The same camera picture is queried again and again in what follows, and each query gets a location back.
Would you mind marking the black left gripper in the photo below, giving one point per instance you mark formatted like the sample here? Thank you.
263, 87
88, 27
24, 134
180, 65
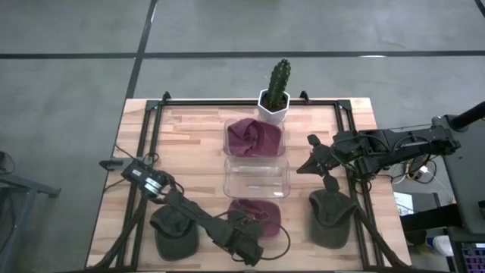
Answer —
242, 246

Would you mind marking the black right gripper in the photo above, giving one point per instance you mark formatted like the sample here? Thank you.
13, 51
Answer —
345, 151

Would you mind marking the maroon pink baseball cap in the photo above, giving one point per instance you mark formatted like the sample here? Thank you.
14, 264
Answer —
254, 138
267, 216

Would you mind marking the dark grey-green baseball cap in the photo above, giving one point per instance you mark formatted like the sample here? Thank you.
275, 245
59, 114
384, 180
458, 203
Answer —
329, 223
178, 242

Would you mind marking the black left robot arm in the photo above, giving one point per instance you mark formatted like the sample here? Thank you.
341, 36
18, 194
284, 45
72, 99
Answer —
189, 210

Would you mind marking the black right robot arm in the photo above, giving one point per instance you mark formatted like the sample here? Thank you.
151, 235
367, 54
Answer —
409, 146

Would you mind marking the clear plastic bin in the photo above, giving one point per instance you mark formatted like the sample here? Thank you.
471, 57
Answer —
226, 152
257, 178

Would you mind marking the white hexagonal plant pot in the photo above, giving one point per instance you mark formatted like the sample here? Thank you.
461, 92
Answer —
273, 114

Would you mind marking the green cactus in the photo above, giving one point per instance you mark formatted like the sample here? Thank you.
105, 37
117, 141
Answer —
278, 83

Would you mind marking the white paper sheet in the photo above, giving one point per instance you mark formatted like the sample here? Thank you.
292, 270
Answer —
404, 203

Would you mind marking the keyboard with coloured keys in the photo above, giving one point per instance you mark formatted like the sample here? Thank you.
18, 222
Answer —
473, 259

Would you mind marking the black stand legs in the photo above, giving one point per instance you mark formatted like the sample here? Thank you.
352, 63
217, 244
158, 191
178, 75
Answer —
26, 186

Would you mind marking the black aluminium table frame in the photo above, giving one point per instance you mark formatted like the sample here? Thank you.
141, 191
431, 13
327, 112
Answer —
246, 102

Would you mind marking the black clamp bracket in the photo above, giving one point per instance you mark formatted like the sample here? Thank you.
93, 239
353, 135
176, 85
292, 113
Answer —
111, 164

